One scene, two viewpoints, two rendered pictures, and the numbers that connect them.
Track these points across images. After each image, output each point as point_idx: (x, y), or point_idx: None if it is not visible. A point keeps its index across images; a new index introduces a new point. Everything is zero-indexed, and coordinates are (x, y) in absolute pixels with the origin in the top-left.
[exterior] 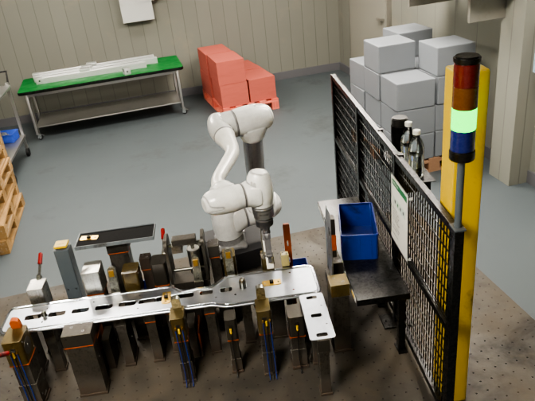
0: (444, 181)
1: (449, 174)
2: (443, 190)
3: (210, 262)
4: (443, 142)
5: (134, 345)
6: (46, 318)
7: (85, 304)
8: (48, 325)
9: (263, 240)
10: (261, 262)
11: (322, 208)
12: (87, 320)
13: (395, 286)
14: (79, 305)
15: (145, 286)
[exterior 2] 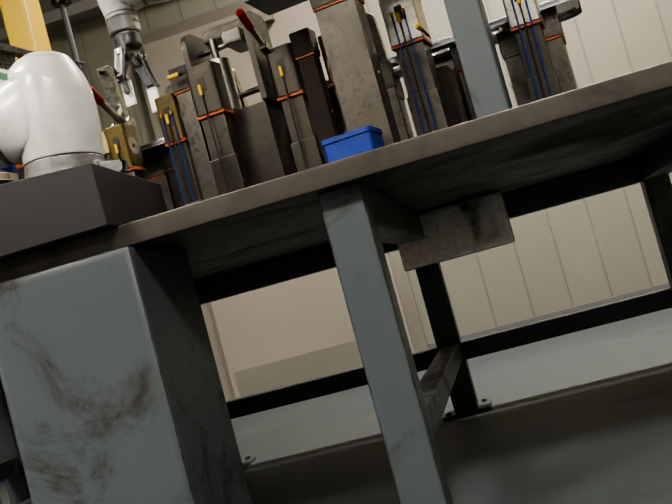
0: (39, 36)
1: (42, 28)
2: (39, 47)
3: (151, 208)
4: (25, 1)
5: None
6: (501, 31)
7: (435, 48)
8: (495, 38)
9: (145, 68)
10: (134, 137)
11: None
12: (435, 60)
13: None
14: (446, 44)
15: (338, 156)
